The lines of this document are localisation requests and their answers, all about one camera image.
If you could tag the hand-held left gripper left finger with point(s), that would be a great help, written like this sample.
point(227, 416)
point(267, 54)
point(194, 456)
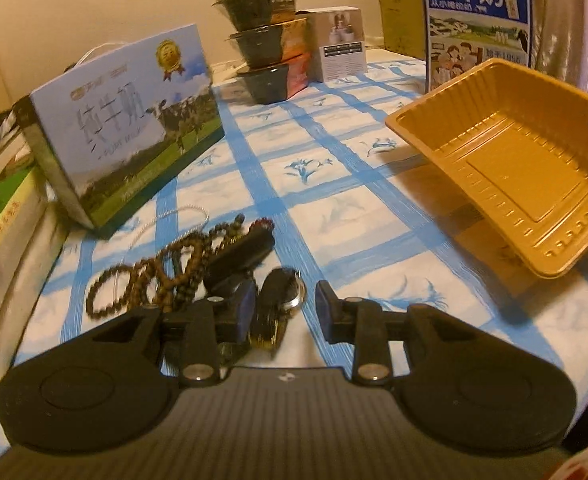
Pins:
point(246, 310)

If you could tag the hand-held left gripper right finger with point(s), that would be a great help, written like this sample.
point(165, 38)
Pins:
point(323, 310)

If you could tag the black wristwatch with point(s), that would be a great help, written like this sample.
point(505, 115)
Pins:
point(244, 255)

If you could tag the long brown bead strand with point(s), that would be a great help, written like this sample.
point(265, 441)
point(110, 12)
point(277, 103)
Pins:
point(184, 255)

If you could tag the yellow plastic tray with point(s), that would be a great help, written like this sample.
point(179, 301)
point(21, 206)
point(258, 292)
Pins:
point(499, 160)

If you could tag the blue checked white tablecloth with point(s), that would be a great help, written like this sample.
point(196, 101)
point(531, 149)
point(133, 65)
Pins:
point(334, 200)

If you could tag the beige patterned curtain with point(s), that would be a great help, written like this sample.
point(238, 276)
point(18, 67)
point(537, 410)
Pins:
point(569, 20)

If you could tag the dark blue milk carton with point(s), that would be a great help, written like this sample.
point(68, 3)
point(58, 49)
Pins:
point(474, 20)

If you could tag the light blue cow milk carton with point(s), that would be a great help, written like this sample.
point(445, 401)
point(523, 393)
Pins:
point(124, 135)

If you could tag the black bowl with red label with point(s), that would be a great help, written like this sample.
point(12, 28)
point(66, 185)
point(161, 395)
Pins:
point(269, 82)

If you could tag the brown cardboard box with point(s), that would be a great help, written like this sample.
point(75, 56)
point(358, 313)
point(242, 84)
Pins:
point(399, 10)

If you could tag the black bowl with yellow label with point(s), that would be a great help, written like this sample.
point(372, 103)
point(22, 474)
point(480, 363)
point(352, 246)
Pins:
point(261, 45)

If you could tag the small white product box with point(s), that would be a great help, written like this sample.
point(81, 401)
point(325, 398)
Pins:
point(339, 45)

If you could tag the green flat box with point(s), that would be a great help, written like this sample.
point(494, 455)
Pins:
point(4, 185)

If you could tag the black round instant meal bowl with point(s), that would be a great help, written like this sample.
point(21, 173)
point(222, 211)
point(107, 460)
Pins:
point(254, 5)

